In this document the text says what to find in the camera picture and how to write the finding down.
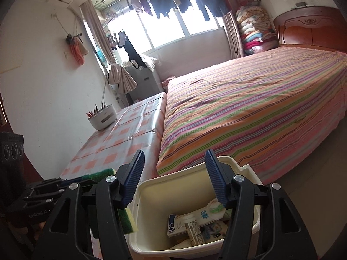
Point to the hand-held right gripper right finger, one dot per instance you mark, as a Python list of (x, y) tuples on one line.
[(217, 178)]

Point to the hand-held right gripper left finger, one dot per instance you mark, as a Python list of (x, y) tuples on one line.
[(134, 178)]

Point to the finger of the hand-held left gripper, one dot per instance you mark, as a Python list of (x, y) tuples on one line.
[(51, 184), (40, 196)]

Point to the cream plastic waste bin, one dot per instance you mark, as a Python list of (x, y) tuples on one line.
[(162, 195)]

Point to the white green wipes pack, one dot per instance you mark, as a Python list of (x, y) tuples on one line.
[(208, 212)]

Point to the yellow green sponge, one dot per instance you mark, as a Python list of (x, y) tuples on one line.
[(127, 219)]

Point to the white plastic bottle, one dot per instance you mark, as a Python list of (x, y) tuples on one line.
[(196, 233)]

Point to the white box blue print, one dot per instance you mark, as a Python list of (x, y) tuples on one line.
[(176, 226)]

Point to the white utensil holder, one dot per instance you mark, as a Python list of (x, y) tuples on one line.
[(104, 119)]

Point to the striped bed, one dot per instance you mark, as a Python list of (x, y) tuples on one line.
[(244, 108)]

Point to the grey covered appliance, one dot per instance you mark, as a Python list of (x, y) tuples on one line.
[(143, 84)]

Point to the tied striped curtain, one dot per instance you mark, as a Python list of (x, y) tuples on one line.
[(119, 78)]

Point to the black hanging garment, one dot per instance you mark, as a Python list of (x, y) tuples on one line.
[(132, 51)]

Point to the orange hanging cloth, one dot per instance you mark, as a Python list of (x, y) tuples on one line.
[(77, 50)]

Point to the hanging sock rack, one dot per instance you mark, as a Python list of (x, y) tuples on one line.
[(119, 39)]

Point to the loose striped curtain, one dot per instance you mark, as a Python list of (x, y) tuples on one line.
[(233, 38)]

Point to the window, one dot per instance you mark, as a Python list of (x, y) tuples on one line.
[(168, 29)]

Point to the stack of folded quilts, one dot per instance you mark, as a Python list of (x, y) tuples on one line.
[(256, 29)]

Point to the brown wooden headboard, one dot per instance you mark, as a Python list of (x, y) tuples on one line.
[(311, 29)]

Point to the small dark flat object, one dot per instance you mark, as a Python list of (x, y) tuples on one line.
[(300, 5)]

